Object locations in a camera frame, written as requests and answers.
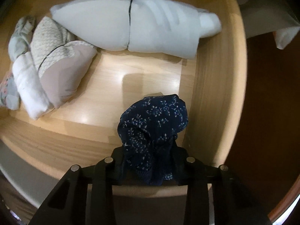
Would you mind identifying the navy floral underwear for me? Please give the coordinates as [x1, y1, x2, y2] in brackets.
[117, 94, 188, 186]

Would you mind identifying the light blue rolled underwear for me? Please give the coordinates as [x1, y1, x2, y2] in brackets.
[12, 52, 53, 120]

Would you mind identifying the wooden drawer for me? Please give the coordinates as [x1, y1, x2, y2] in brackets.
[0, 0, 248, 199]

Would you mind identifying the floral grey small underwear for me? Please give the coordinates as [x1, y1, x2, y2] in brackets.
[1, 71, 20, 110]

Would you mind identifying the honeycomb pattern beige underwear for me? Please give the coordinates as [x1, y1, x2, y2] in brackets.
[31, 16, 97, 109]

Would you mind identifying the grey-green crumpled underwear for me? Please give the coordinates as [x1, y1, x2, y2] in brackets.
[8, 15, 36, 62]

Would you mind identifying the pale blue folded underwear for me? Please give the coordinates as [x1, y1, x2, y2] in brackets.
[50, 0, 222, 59]

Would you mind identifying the white nightstand cabinet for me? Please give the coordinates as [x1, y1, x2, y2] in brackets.
[237, 0, 299, 50]

